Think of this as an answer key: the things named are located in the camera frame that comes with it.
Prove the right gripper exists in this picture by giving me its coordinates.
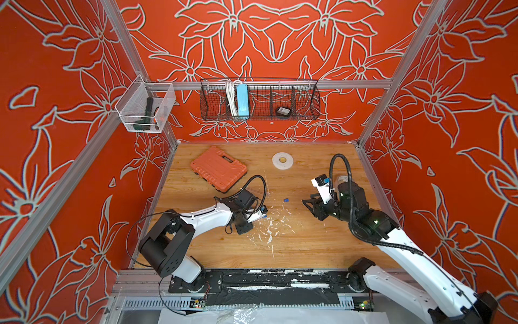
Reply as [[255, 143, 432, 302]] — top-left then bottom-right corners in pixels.
[[301, 192, 356, 225]]

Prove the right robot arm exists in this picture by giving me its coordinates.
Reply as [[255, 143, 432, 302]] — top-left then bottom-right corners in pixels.
[[302, 153, 498, 323]]

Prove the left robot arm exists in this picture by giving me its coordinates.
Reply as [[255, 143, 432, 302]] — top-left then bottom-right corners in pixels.
[[136, 175, 268, 284]]

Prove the orange plastic tool case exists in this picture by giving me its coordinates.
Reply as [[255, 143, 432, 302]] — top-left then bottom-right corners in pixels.
[[190, 146, 248, 193]]

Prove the white tape roll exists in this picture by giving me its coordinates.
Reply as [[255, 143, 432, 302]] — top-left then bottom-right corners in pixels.
[[272, 152, 294, 170]]

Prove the light blue box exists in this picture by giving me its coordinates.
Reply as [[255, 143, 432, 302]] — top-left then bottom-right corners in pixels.
[[236, 83, 250, 120]]

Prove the green black tool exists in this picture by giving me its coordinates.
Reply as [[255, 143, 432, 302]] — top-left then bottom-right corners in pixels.
[[134, 97, 154, 131]]

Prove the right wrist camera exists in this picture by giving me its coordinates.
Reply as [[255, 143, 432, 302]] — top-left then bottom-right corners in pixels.
[[311, 174, 335, 204]]

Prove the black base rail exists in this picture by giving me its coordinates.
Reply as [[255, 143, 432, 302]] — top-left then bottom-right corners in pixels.
[[168, 269, 374, 311]]

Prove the black wire basket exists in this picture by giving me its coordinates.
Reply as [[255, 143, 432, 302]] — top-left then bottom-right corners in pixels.
[[200, 78, 321, 122]]

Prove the white cable bundle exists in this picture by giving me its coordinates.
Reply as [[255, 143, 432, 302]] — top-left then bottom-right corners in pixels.
[[224, 80, 238, 118]]

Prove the clear acrylic wall box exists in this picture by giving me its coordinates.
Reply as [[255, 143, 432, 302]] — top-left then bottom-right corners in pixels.
[[115, 75, 176, 134]]

